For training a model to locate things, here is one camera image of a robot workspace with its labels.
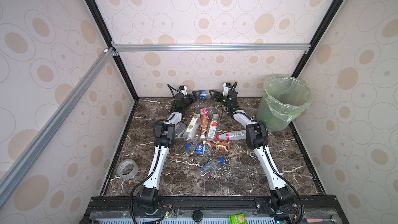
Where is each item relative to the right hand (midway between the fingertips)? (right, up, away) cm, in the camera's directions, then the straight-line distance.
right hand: (213, 90), depth 111 cm
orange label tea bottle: (-7, -24, -12) cm, 28 cm away
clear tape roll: (-52, -45, -28) cm, 74 cm away
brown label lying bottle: (+4, -35, -22) cm, 41 cm away
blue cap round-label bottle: (-7, -38, -20) cm, 44 cm away
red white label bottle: (-1, -25, -15) cm, 29 cm away
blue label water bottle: (-8, -2, +5) cm, 9 cm away
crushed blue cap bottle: (-3, -46, -25) cm, 52 cm away
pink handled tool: (+54, -65, -40) cm, 94 cm away
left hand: (-8, +1, -1) cm, 8 cm away
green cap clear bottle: (-23, -26, -11) cm, 37 cm away
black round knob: (-10, -58, -49) cm, 76 cm away
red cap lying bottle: (+16, -29, -17) cm, 38 cm away
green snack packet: (+8, -63, -43) cm, 77 cm away
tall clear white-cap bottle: (-14, -25, -20) cm, 35 cm away
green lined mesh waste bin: (+46, -6, -9) cm, 47 cm away
